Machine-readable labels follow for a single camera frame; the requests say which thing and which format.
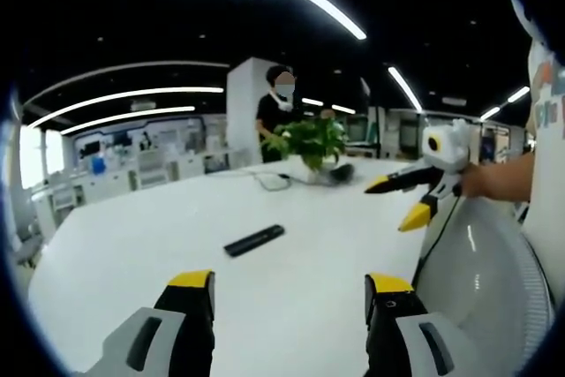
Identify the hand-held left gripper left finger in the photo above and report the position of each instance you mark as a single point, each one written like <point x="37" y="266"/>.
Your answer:
<point x="176" y="328"/>

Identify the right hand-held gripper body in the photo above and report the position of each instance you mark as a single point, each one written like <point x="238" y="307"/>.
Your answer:
<point x="446" y="147"/>

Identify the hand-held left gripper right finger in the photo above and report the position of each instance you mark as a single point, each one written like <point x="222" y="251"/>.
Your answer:
<point x="397" y="328"/>

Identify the black remote control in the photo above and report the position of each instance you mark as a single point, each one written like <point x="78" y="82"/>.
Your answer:
<point x="254" y="240"/>

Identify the person's right hand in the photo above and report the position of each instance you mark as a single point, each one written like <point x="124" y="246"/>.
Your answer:
<point x="472" y="183"/>

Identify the black object beside plant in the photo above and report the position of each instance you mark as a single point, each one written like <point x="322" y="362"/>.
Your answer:
<point x="341" y="172"/>

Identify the white chair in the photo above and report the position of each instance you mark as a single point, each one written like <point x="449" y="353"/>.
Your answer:
<point x="481" y="271"/>

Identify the green potted plant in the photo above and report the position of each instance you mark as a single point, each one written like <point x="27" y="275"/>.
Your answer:
<point x="309" y="143"/>

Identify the person in white shirt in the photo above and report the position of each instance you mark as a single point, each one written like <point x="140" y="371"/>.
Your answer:
<point x="545" y="130"/>

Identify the white office desks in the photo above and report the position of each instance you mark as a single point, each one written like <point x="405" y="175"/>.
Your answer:
<point x="128" y="174"/>

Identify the white pillar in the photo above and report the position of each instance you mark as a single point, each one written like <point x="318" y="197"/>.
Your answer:
<point x="247" y="112"/>

